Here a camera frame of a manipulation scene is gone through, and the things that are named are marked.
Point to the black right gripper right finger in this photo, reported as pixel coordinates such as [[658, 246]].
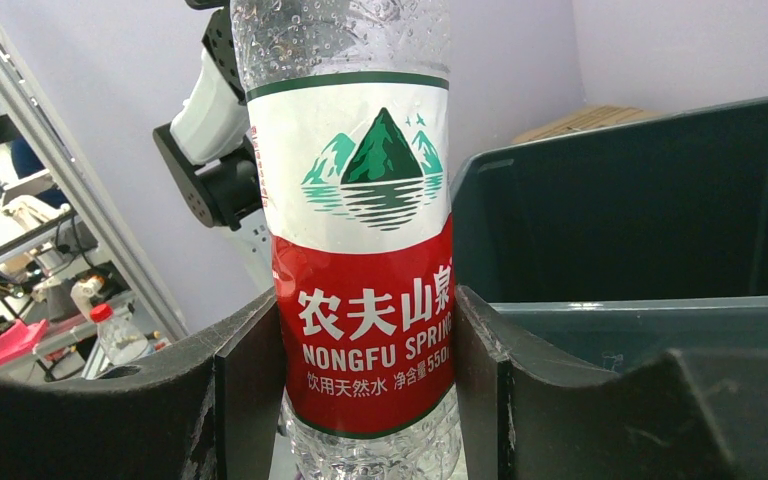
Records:
[[529, 410]]

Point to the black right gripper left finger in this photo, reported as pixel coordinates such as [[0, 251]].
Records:
[[206, 407]]

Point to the background bottle red cap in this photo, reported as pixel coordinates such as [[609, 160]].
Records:
[[120, 339]]

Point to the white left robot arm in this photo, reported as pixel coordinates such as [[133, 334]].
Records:
[[205, 147]]

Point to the tan plastic toolbox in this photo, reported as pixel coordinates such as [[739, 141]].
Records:
[[585, 119]]

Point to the dark green plastic bin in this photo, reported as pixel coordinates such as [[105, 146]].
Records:
[[625, 244]]

